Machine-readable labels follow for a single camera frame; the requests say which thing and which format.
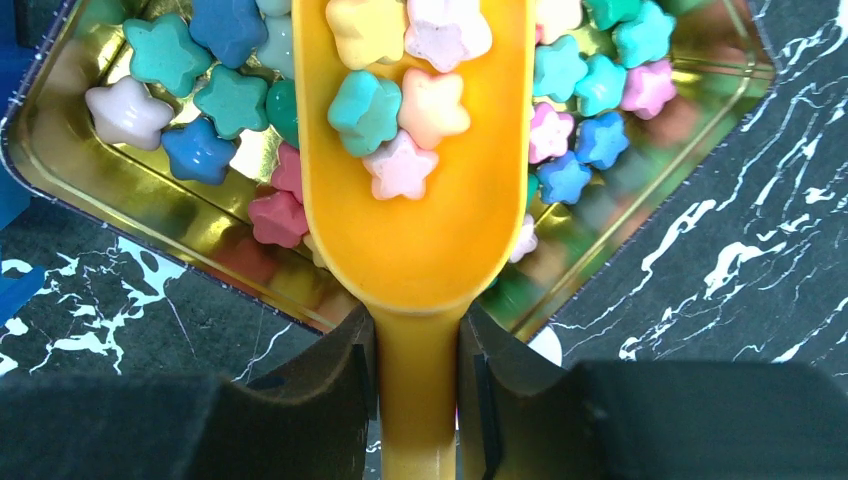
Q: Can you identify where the blue plastic candy bin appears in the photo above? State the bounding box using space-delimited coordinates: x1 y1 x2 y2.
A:
1 1 46 326

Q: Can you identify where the white round jar lid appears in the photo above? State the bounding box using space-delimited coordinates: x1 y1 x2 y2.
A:
527 326 563 367

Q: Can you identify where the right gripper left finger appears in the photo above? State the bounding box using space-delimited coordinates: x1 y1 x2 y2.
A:
1 307 376 479

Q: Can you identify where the square tin of star candies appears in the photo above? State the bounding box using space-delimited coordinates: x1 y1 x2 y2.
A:
1 1 775 339

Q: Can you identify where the orange plastic scoop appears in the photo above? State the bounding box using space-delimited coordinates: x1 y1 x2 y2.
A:
293 1 535 479

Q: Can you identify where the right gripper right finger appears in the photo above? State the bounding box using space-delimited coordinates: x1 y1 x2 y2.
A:
458 306 847 479

